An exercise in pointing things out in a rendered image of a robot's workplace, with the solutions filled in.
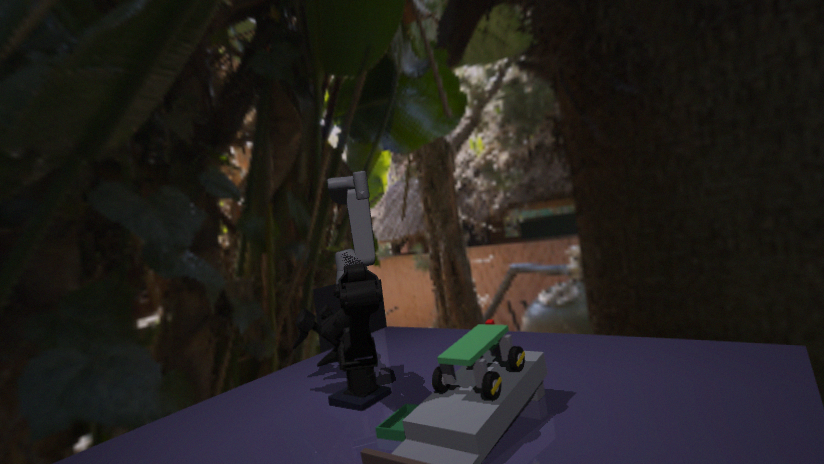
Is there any green tray floor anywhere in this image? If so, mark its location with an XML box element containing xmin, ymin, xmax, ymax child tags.
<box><xmin>389</xmin><ymin>412</ymin><xmax>410</xmax><ymax>430</ymax></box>

